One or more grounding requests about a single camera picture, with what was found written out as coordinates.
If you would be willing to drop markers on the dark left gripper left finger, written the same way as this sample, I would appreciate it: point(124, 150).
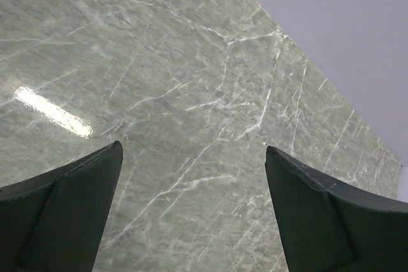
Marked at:
point(55, 221)

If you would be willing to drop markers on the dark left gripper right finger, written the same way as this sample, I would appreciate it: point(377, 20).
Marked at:
point(328, 225)

